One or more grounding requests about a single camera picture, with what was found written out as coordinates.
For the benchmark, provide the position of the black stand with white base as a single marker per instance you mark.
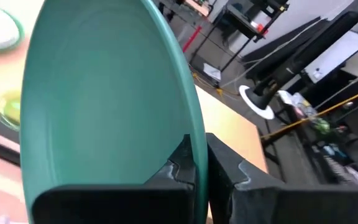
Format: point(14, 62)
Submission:
point(259, 99)

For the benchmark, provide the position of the white paper sheet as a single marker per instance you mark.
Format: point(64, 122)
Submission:
point(212, 71)

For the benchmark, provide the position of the black metal table frame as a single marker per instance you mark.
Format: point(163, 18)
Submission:
point(244, 21)

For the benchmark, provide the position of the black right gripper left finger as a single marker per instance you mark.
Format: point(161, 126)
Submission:
point(120, 205)

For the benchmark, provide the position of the yellow strip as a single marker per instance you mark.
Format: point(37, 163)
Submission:
point(319, 113)

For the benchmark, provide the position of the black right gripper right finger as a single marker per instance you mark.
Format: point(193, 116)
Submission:
point(275, 202)

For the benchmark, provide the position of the white board panel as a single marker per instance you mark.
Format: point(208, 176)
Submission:
point(337, 54)

